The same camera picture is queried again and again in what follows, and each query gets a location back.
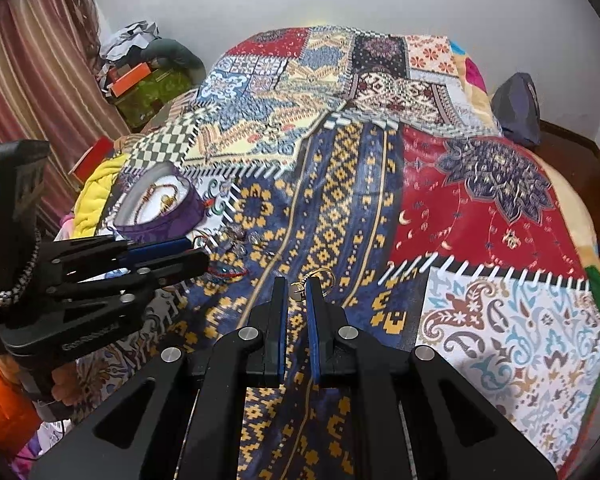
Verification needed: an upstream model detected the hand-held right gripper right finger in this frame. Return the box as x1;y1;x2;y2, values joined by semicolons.
306;277;559;480

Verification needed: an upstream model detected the gold ring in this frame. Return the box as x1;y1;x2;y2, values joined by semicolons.
291;269;337;302

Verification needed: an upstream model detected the purple round jewelry box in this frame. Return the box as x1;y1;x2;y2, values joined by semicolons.
111;169;207;245

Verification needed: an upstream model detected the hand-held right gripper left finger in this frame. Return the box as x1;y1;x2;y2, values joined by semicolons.
29;276;289;480

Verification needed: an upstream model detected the black white braided cord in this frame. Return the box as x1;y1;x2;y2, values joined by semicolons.
0;230;43;308

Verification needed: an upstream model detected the white grey crumpled cloth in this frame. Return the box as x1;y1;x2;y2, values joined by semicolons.
99;21;160;63

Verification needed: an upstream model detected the patchwork printed blanket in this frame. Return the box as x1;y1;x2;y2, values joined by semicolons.
45;25;600;480

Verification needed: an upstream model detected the dark blue bag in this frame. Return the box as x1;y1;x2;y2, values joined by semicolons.
490;72;544;149

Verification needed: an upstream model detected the orange box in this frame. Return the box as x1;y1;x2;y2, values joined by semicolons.
107;62;152;97

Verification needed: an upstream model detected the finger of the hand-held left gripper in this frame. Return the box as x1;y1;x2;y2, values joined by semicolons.
44;237;195;281
45;250;210;333

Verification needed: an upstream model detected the gold bead necklace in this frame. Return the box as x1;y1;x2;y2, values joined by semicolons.
139;184;182;212

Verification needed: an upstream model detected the silver earrings cluster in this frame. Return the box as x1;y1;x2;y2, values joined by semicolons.
215;227;268;262

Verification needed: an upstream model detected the striped brown curtain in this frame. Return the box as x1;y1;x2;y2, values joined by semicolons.
0;0;132;233

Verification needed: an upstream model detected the red thread bracelet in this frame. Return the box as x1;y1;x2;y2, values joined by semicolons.
200;262;252;283

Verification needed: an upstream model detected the red box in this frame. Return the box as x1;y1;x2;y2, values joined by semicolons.
71;135;115;182

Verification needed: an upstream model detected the yellow cloth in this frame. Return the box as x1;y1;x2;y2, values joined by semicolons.
74;154;132;238

